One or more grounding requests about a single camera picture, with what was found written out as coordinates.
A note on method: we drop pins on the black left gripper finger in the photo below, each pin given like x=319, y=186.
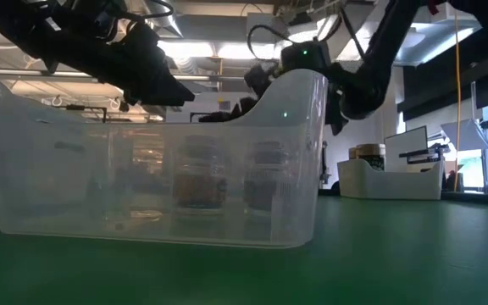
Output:
x=159, y=89

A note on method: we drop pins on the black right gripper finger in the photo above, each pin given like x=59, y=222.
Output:
x=257, y=80
x=240, y=111

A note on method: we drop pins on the small jar dark spice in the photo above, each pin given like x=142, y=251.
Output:
x=265, y=190

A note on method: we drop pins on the small jar orange-brown spice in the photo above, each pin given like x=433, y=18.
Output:
x=199, y=186

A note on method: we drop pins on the wooden lid spice jar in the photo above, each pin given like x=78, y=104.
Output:
x=352, y=153
x=371, y=154

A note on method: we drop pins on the clear plastic bin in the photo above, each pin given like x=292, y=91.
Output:
x=57, y=190

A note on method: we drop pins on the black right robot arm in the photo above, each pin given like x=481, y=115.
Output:
x=379, y=51

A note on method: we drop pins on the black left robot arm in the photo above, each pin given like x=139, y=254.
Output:
x=23, y=29

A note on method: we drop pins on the bright ceiling light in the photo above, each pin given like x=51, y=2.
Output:
x=227, y=50

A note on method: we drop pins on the grey ceiling box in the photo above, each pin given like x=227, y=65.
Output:
x=265, y=21

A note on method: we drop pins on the silver horizontal pipe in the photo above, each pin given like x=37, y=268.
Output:
x=7, y=72

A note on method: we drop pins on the white computer monitor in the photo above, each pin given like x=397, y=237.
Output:
x=405, y=142

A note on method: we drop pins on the white plastic bin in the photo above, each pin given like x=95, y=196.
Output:
x=388, y=186

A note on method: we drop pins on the white hanging shade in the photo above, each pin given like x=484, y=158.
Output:
x=464, y=133

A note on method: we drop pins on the black bracket fixture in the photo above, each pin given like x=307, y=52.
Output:
x=197, y=115
x=87, y=108

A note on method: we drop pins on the silver ceiling duct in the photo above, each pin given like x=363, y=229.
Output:
x=172, y=27

